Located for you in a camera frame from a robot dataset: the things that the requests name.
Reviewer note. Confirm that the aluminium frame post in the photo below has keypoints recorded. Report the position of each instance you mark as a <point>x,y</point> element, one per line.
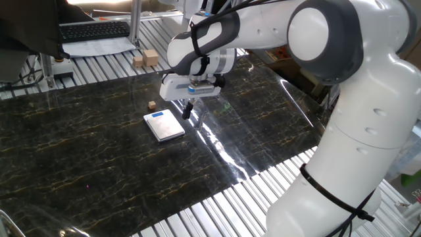
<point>135,19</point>

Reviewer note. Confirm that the curved metal tube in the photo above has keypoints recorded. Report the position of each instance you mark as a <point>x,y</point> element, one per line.
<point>10,219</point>

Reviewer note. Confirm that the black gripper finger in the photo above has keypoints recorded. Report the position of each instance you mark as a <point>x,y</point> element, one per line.
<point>185,113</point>
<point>190,106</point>

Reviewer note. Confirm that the black marble pattern mat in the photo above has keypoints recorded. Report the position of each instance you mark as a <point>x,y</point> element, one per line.
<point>98,148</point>

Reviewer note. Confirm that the medium wooden cube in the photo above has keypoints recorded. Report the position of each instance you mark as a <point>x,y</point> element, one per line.
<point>138,61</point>

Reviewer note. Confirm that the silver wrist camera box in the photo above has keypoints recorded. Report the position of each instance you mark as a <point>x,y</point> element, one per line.
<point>200,88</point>

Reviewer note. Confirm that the black monitor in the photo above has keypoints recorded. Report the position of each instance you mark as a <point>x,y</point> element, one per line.
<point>29,26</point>

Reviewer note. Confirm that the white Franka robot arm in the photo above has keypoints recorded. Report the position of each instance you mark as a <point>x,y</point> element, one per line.
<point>361,115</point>

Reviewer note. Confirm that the green plastic object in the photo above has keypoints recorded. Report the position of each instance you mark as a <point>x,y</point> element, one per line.
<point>412,179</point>

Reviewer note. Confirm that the silver digital scale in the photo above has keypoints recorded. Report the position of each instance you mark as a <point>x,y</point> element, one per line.
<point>164,126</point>

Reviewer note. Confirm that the grey monitor base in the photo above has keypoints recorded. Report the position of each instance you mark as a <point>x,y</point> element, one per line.
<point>13,66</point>

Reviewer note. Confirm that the small wooden cube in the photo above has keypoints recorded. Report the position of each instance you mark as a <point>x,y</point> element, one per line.
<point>152,105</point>

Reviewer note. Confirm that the aluminium frame leg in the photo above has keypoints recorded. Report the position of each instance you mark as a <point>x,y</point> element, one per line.
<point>47,70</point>

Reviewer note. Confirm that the large wooden cube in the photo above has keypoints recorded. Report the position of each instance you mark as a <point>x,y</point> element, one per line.
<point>150,57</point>

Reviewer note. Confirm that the white button box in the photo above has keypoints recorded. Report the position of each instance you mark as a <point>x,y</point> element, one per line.
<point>62,69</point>

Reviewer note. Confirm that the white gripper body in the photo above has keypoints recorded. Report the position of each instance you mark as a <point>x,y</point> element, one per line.
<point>172,89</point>

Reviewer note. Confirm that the black keyboard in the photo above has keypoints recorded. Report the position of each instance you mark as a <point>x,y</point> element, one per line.
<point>95,31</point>

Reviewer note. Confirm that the binder clip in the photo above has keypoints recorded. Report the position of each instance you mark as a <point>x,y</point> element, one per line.
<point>417,195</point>

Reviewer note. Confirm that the white paper sheet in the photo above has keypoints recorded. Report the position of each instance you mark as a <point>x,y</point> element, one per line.
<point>98,47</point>

